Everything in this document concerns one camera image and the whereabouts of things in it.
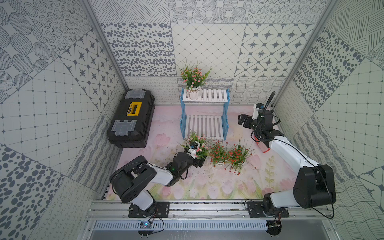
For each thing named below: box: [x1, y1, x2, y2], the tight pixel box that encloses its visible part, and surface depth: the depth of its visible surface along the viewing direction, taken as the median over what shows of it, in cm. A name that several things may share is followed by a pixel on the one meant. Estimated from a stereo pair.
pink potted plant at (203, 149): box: [176, 129, 209, 160], surface depth 76 cm
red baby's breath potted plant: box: [208, 139, 238, 173], surface depth 81 cm
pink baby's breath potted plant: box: [181, 59, 212, 100], surface depth 80 cm
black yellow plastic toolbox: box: [107, 89, 155, 149], surface depth 94 cm
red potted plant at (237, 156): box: [225, 137, 257, 176], surface depth 80 cm
